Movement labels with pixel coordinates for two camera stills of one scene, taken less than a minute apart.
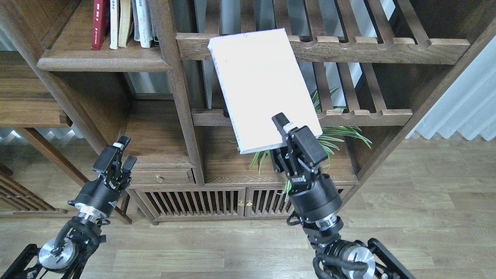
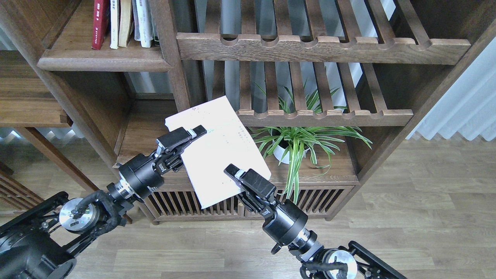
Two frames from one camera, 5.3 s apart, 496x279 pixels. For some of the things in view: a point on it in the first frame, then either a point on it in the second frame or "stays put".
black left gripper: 97,198 to 142,174
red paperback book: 100,23 stays put
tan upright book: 126,25 stays put
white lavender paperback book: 260,77 to 226,142
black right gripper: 314,194 to 282,221
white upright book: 143,26 stays put
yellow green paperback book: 114,43 stays put
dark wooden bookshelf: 80,74 stays put
